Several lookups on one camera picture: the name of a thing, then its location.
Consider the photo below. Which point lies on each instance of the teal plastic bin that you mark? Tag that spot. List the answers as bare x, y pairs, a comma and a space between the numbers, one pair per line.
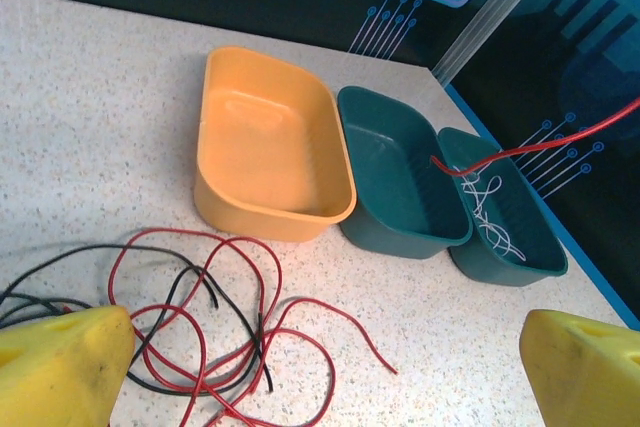
530, 227
390, 167

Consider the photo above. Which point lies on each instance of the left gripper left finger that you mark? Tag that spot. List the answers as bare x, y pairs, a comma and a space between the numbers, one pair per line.
55, 372

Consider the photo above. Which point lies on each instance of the aluminium frame post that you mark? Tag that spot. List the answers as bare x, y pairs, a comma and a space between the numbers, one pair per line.
480, 27

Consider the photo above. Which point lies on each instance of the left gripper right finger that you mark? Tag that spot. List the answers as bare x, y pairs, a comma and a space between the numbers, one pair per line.
585, 377

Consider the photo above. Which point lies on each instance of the orange plastic bin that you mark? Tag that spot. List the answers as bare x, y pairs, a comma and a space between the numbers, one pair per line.
260, 147

